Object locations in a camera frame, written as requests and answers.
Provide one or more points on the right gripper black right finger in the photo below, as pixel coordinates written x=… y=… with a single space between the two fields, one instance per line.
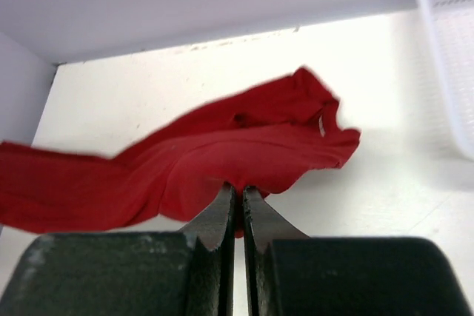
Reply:
x=290 y=273

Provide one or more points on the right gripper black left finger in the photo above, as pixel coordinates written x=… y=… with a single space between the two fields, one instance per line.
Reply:
x=185 y=272

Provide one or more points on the red t-shirt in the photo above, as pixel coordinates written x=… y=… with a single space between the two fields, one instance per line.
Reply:
x=266 y=137

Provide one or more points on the white perforated plastic basket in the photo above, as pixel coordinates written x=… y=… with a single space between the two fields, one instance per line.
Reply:
x=448 y=25

